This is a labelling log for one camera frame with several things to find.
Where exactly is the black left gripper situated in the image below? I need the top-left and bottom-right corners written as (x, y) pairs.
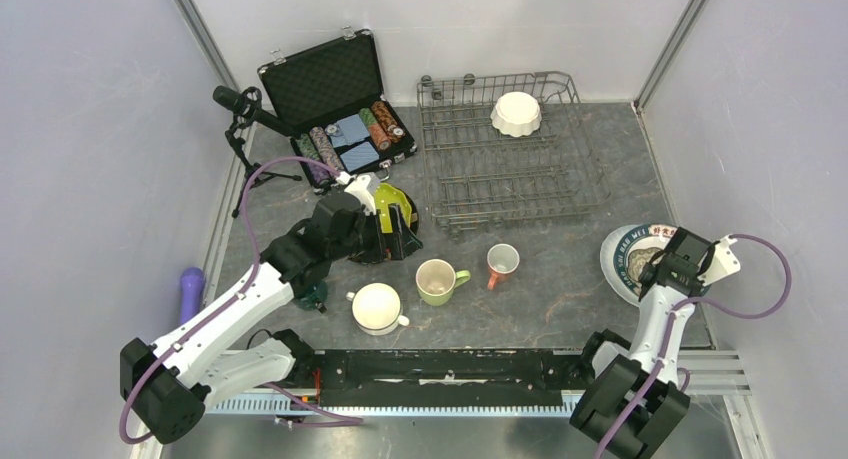
top-left (329, 203), bottom-right (422, 262)

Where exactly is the green scalloped plate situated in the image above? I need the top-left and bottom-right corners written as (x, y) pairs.
top-left (376, 183), bottom-right (414, 237)

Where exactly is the teal rimmed patterned plate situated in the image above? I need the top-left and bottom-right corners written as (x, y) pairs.
top-left (599, 223), bottom-right (677, 307)

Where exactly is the white scalloped bowl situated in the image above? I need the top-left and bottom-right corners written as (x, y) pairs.
top-left (490, 91), bottom-right (542, 138)

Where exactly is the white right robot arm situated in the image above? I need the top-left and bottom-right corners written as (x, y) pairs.
top-left (570, 224), bottom-right (715, 458)

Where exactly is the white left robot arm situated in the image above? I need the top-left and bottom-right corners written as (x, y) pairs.
top-left (119, 185), bottom-right (423, 444)

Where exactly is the dark striped plate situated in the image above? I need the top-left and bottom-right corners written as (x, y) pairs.
top-left (344, 184), bottom-right (424, 264)

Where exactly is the light green mug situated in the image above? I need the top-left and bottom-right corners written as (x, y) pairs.
top-left (415, 259), bottom-right (471, 307)

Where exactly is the dark green mug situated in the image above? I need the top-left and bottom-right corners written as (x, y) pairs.
top-left (293, 281), bottom-right (328, 314)

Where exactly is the orange mug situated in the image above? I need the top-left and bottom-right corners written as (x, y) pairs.
top-left (486, 243), bottom-right (520, 290)

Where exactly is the black poker chip case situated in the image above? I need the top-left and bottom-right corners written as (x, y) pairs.
top-left (257, 27), bottom-right (418, 174)

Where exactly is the black microphone on tripod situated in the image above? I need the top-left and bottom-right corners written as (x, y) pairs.
top-left (212, 85), bottom-right (282, 218)

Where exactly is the purple cylinder object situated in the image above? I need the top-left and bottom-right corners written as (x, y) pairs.
top-left (179, 267), bottom-right (206, 324)

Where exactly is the white two-handled soup cup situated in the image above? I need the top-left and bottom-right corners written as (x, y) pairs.
top-left (346, 283), bottom-right (410, 336)

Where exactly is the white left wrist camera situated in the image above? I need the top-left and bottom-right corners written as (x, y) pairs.
top-left (335, 172), bottom-right (381, 215)

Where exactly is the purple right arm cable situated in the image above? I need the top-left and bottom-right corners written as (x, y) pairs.
top-left (592, 233), bottom-right (793, 459)

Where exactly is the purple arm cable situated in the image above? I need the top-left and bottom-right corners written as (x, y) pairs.
top-left (592, 233), bottom-right (793, 459)
top-left (117, 155), bottom-right (352, 445)

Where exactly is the grey wire dish rack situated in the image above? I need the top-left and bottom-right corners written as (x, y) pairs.
top-left (417, 71), bottom-right (611, 238)

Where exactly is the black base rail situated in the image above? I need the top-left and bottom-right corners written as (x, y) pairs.
top-left (278, 349), bottom-right (588, 408)

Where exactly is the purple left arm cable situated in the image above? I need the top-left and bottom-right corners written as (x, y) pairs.
top-left (117, 155), bottom-right (352, 445)

